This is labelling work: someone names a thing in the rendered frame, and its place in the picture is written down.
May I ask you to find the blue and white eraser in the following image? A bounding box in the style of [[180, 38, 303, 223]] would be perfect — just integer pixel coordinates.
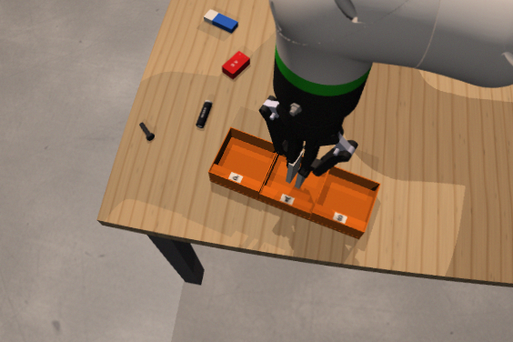
[[204, 10, 238, 34]]

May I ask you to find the black bolt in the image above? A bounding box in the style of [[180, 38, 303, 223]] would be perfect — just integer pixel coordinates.
[[139, 122, 155, 141]]

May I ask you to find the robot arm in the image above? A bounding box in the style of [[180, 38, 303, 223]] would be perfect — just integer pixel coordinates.
[[268, 0, 513, 124]]

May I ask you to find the red 9v battery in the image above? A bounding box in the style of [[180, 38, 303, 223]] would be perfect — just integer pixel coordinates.
[[222, 51, 250, 80]]

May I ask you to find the orange three-compartment bin rack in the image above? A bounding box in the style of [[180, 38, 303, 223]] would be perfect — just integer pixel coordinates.
[[208, 128, 380, 239]]

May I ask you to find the black aa battery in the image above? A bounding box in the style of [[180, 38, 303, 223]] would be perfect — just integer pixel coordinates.
[[196, 100, 213, 128]]

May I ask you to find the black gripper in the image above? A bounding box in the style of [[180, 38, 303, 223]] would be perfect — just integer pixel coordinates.
[[259, 96, 358, 189]]

